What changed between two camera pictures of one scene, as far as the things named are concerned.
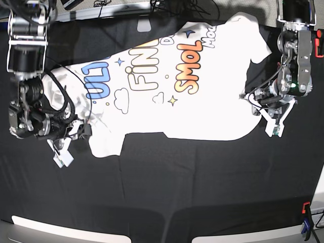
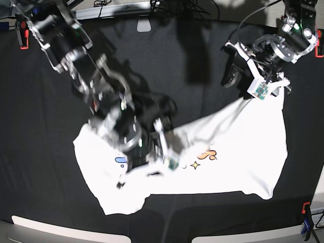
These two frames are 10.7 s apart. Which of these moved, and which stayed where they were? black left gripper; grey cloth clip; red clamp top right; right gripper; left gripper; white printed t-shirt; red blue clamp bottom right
Moved: left gripper; right gripper; white printed t-shirt
Stayed: grey cloth clip; red clamp top right; red blue clamp bottom right; black left gripper
